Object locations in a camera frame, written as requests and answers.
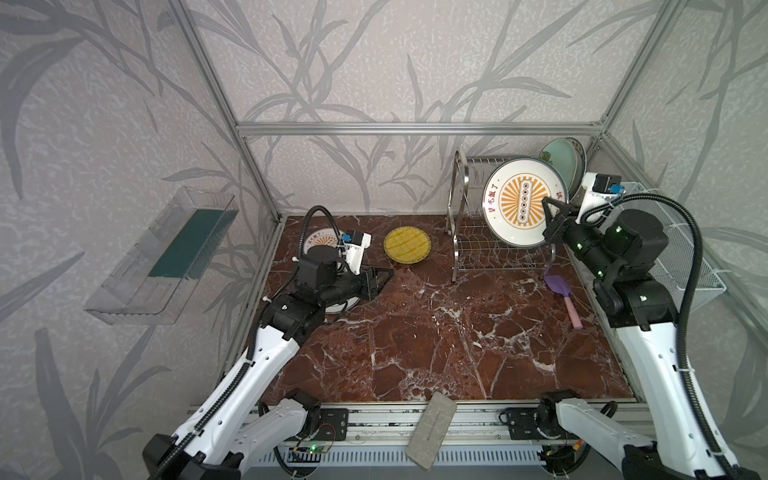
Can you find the orange sunburst plate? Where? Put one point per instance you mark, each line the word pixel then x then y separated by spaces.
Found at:
pixel 321 237
pixel 512 200

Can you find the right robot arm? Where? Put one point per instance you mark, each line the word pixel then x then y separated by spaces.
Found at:
pixel 653 330

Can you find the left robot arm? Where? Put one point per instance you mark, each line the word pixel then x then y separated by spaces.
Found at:
pixel 222 439

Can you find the white wire basket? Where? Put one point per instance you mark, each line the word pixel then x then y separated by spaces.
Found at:
pixel 672 266

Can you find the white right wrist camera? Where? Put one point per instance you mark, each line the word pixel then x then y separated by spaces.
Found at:
pixel 599 189

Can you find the yellow green woven plate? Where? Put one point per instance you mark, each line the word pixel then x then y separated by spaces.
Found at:
pixel 407 245

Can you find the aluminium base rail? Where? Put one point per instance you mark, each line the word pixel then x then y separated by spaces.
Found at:
pixel 482 433

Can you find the clear plastic wall shelf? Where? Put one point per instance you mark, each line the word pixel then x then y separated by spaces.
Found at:
pixel 152 284

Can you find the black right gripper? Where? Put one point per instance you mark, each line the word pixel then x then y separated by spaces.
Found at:
pixel 564 222

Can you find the steel dish rack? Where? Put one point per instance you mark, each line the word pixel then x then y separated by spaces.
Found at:
pixel 475 248

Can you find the light green flower plate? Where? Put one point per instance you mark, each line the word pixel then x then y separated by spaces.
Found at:
pixel 559 153

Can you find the white plate with green rim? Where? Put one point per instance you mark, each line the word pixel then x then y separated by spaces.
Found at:
pixel 338 300

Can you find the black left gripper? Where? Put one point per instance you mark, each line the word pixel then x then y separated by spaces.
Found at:
pixel 368 284

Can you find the dark green rimmed white plate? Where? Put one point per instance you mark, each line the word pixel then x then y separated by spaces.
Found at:
pixel 580 166

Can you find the grey sponge block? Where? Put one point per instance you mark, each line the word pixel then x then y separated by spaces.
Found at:
pixel 431 430

